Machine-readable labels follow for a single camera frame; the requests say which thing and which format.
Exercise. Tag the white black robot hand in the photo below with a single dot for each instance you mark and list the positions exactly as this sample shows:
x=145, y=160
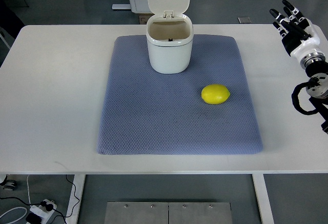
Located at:
x=298, y=35

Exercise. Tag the yellow lemon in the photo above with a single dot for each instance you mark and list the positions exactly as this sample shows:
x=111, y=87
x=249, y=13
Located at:
x=215, y=94

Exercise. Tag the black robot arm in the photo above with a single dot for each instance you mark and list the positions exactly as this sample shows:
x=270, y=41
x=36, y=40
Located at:
x=316, y=88

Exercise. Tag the white trash bin open lid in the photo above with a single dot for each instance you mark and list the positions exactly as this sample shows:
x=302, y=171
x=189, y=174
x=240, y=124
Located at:
x=169, y=36

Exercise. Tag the grey floor socket plate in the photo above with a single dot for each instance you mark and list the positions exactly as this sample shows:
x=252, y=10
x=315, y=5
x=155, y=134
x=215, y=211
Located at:
x=244, y=20

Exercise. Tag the cardboard box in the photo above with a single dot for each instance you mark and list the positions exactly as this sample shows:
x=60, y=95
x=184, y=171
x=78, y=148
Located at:
x=143, y=18

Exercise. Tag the white table leg right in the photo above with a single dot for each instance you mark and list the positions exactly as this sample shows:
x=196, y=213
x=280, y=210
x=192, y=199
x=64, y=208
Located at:
x=262, y=199

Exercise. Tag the white table leg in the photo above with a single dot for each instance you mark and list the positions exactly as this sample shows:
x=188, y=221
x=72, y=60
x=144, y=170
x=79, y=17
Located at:
x=262, y=199
x=74, y=204

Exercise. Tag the blue textured mat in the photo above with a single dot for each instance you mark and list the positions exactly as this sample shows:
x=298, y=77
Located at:
x=146, y=112

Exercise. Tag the metal floor plate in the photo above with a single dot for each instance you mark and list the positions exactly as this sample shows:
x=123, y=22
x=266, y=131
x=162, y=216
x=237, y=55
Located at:
x=168, y=212

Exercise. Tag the white table leg left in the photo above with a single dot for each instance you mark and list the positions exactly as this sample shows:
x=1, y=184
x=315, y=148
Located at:
x=74, y=204

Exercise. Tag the white power strip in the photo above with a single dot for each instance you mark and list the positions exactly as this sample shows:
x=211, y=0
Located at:
x=44, y=209

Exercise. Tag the black power adapter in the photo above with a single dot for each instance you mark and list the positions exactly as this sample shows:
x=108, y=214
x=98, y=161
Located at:
x=32, y=218

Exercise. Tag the caster wheel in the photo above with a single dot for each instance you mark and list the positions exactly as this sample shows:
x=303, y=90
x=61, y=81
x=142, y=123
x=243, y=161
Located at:
x=9, y=185

